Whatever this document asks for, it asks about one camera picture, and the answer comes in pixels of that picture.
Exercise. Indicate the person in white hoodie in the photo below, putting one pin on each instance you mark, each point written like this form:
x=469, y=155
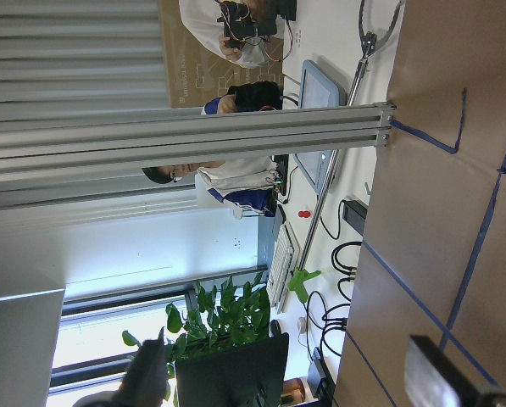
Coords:
x=238, y=31

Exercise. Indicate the metal reacher grabber tool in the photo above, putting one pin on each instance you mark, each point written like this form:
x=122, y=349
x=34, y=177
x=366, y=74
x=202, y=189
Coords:
x=369, y=45

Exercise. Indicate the black monitor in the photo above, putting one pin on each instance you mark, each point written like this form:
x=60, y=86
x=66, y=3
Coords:
x=248, y=375

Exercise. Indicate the green potted plant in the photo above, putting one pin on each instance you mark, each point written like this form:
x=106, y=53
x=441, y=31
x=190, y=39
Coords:
x=221, y=320

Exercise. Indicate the aluminium frame post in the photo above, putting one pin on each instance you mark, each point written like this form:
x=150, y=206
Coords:
x=92, y=148

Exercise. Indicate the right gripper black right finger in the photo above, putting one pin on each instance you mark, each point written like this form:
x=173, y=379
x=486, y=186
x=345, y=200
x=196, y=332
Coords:
x=431, y=379

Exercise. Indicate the white keyboard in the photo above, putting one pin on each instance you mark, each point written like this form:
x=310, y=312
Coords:
x=285, y=258

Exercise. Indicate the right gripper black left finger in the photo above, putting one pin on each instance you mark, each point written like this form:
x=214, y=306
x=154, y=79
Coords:
x=146, y=378

